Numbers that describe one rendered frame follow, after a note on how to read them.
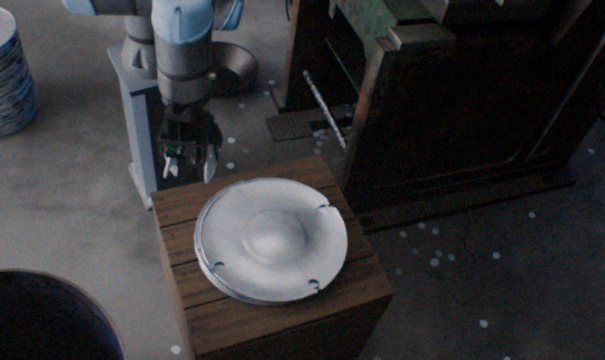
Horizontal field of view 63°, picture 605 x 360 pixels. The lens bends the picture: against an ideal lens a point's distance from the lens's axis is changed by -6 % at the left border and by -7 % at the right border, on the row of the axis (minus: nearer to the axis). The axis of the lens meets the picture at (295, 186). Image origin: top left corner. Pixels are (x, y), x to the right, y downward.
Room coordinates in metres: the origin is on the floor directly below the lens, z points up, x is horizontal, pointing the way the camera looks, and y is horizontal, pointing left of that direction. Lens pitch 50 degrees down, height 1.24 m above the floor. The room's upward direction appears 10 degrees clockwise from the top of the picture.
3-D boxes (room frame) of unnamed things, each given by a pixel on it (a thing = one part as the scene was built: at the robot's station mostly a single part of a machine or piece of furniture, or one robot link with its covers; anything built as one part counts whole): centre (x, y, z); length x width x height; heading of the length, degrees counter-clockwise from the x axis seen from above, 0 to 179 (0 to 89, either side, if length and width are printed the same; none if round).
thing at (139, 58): (0.97, 0.39, 0.50); 0.15 x 0.15 x 0.10
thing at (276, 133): (1.23, -0.16, 0.14); 0.59 x 0.10 x 0.05; 116
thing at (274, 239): (0.58, 0.02, 0.38); 0.29 x 0.29 x 0.01
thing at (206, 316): (0.59, 0.03, 0.18); 0.40 x 0.38 x 0.35; 120
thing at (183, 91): (0.56, 0.18, 0.76); 0.08 x 0.08 x 0.05
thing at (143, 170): (0.97, 0.39, 0.23); 0.19 x 0.19 x 0.45; 37
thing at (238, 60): (1.45, 0.35, 0.04); 0.30 x 0.30 x 0.07
